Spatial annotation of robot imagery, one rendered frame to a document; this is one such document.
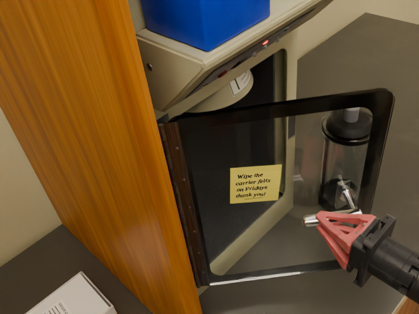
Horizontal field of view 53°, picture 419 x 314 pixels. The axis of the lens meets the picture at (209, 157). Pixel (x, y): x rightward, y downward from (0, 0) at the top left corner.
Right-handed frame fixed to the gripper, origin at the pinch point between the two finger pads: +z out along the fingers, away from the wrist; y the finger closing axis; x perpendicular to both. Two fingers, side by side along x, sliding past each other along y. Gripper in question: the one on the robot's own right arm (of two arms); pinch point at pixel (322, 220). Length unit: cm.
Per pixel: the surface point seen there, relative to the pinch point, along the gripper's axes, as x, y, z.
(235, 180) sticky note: 6.5, 6.2, 11.4
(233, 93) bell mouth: -3.4, 12.8, 20.3
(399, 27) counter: -116, -27, 41
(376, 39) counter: -103, -27, 43
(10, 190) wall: 28, -13, 61
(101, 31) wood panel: 21.6, 36.6, 10.1
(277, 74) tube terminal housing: -16.1, 9.6, 21.3
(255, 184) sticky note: 4.1, 5.0, 9.4
